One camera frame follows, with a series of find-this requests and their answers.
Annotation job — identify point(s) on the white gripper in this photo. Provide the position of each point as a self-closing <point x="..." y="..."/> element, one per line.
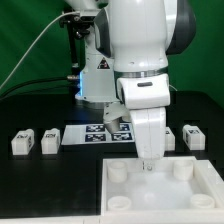
<point x="149" y="127"/>

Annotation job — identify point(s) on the white square tabletop tray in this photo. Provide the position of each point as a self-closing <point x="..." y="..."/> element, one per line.
<point x="170" y="185"/>

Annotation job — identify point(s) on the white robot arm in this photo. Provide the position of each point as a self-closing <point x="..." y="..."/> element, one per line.
<point x="126" y="69"/>

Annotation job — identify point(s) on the white sheet with AprilTags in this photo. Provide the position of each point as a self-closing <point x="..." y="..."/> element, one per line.
<point x="96" y="134"/>

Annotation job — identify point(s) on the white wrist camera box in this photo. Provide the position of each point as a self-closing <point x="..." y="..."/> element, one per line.
<point x="114" y="113"/>

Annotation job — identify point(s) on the black camera stand pole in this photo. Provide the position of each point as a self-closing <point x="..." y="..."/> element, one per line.
<point x="74" y="59"/>

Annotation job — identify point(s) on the grey camera on stand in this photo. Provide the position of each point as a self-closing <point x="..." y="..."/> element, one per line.
<point x="86" y="16"/>

